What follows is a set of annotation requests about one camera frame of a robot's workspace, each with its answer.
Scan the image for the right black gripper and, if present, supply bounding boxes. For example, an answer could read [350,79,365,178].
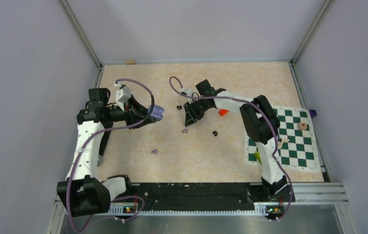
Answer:
[184,98,212,128]

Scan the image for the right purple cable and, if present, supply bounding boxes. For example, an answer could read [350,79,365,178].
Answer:
[169,76,295,222]

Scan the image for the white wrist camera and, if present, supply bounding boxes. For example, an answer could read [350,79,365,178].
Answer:
[114,82,132,112]
[181,88,194,103]

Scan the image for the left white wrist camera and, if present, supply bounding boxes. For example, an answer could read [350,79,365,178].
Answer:
[114,82,132,112]

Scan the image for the small wooden block at wall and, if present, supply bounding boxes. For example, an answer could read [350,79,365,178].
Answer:
[125,60,136,65]

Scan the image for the purple cable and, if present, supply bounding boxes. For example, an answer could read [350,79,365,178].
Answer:
[169,76,295,222]
[66,78,155,233]

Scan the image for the purple object beside table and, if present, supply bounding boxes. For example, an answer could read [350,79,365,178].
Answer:
[309,109,317,119]

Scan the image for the cream chess piece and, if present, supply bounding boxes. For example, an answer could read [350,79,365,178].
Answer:
[278,138,290,145]

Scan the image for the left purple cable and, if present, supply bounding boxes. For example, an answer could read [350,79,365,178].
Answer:
[66,78,155,233]

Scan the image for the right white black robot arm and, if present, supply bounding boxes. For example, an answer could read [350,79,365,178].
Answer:
[179,80,288,201]

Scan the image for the purple grey earbud charging case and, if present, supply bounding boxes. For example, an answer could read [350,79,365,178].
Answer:
[148,105,165,122]

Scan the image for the wooden letter cube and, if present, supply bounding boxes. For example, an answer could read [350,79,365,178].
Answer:
[298,122,308,131]

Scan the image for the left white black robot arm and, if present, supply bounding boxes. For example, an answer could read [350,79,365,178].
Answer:
[57,85,156,217]

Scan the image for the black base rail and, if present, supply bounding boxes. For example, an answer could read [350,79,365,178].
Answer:
[129,182,275,213]

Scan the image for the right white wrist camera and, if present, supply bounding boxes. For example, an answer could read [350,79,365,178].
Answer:
[181,88,194,103]

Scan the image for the red block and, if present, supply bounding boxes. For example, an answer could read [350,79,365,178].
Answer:
[218,109,229,117]

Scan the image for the lime green white brick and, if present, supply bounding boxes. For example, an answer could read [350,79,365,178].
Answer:
[254,151,262,165]

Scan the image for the green white chessboard mat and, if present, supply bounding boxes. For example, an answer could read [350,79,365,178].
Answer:
[244,106,321,169]

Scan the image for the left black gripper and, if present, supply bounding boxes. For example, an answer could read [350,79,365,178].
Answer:
[105,94,155,129]

